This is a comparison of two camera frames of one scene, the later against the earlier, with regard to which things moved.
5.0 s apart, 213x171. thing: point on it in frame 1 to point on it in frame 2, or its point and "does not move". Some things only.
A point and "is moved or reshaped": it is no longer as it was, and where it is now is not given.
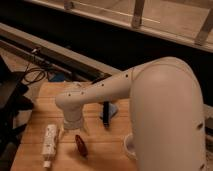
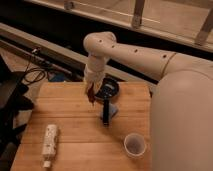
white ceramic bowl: [129, 145] does not move
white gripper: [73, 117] to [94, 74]
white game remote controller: [50, 147] does not move
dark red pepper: [81, 145] is moved or reshaped
